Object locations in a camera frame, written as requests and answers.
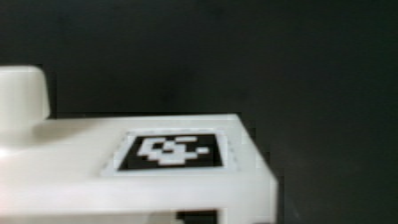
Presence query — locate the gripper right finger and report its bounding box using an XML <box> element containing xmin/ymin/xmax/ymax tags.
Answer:
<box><xmin>250</xmin><ymin>219</ymin><xmax>275</xmax><ymax>224</ymax></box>

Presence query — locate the white drawer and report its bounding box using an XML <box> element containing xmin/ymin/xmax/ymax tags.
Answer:
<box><xmin>0</xmin><ymin>66</ymin><xmax>277</xmax><ymax>224</ymax></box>

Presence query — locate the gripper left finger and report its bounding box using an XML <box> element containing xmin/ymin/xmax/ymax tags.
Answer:
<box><xmin>175</xmin><ymin>210</ymin><xmax>218</xmax><ymax>224</ymax></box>

